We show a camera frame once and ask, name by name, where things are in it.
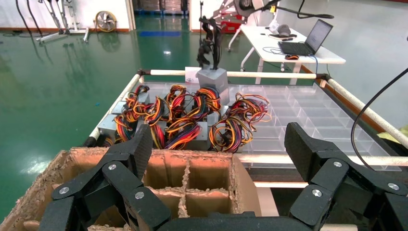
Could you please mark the grey rounded object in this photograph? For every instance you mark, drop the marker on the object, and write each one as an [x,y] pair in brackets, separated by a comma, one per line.
[283,30]

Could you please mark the white metal floor stand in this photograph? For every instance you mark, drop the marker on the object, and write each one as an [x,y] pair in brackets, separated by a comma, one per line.
[60,33]

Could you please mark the white printed card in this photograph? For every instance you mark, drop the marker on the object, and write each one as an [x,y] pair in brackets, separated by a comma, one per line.
[191,75]

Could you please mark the white padded cart rail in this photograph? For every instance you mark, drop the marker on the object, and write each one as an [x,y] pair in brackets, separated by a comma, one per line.
[255,75]
[271,159]
[127,87]
[366,111]

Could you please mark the black cart corner joint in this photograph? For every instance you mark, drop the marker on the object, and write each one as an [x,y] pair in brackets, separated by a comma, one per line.
[322,76]
[143,72]

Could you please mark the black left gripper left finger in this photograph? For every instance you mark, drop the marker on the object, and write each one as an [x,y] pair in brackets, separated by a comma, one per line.
[111,178]

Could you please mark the dark stacked pallets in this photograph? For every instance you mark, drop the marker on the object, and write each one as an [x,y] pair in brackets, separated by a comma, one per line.
[159,6]

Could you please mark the orange black computer mouse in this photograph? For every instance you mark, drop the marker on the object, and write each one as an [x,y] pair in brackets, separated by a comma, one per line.
[291,57]

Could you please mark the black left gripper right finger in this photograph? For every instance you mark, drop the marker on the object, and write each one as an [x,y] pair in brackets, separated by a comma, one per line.
[334,178]

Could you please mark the white office table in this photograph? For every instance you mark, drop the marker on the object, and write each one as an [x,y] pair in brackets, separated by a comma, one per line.
[261,41]

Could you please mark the brown cardboard divider box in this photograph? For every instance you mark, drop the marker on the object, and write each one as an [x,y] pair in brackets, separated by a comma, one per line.
[207,172]

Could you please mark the black open laptop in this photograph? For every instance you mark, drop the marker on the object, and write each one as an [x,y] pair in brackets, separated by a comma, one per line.
[318,35]

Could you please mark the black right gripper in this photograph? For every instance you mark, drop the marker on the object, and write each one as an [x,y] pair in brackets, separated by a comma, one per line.
[245,5]

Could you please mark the red cabinet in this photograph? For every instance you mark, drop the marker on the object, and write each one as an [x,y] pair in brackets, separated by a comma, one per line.
[234,28]

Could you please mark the blue floor mat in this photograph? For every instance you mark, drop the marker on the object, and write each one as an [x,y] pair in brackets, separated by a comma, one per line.
[159,33]

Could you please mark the clear plastic divider tray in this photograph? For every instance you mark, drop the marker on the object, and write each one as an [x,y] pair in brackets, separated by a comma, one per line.
[302,111]

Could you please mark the yellow green cloth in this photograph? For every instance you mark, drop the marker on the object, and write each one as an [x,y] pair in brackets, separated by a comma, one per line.
[395,135]

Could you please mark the round floor fan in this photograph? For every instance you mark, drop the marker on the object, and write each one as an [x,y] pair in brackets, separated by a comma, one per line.
[106,21]

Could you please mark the black flat notebook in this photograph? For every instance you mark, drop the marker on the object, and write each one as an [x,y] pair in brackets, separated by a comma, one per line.
[282,37]

